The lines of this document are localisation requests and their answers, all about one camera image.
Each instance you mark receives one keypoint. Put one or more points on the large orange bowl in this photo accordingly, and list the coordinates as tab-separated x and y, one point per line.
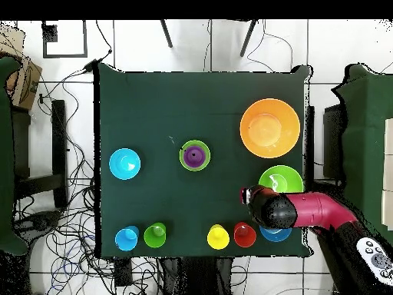
270	127

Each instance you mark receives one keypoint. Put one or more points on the green cup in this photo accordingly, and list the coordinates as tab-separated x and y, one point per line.
154	236

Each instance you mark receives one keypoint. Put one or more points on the blue cup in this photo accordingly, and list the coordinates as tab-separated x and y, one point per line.
126	239

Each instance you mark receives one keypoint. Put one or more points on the red-orange cup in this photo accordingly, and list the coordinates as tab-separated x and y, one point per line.
245	236

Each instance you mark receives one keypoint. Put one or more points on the purple cup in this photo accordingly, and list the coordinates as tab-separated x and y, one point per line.
194	156

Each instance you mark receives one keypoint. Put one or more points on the black square floor frame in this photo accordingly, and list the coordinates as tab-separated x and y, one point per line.
64	55

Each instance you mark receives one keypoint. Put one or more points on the grey base with black knob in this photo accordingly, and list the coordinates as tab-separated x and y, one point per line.
40	221

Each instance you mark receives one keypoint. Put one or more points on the large blue bowl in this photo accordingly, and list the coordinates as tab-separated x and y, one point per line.
274	235

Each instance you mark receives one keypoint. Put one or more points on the black stand leg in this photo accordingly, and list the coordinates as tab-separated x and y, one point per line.
166	33
248	38

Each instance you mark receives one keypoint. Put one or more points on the yellow cup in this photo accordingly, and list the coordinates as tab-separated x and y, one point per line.
218	238

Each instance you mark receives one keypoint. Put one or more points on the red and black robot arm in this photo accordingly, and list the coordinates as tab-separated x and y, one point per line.
319	209

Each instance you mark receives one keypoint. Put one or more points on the dark green tablecloth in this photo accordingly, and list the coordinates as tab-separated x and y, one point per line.
184	107

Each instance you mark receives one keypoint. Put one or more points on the black power adapter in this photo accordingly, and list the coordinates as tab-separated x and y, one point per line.
90	65

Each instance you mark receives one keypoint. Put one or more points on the small green bowl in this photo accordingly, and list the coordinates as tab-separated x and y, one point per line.
181	163

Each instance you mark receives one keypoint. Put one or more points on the small cyan bowl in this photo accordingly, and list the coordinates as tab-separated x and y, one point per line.
124	163

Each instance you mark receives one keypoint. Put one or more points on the large green bowl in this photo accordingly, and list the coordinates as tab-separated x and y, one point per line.
285	176

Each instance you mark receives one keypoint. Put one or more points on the cardboard box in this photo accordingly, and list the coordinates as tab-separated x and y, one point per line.
24	83

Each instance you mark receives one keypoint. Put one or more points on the black power strip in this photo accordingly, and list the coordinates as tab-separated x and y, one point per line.
123	272

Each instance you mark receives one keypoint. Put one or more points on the white boxes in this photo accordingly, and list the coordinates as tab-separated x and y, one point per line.
388	172

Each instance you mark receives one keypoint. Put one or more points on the green-clothed side table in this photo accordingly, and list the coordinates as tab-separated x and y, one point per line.
6	153
368	123

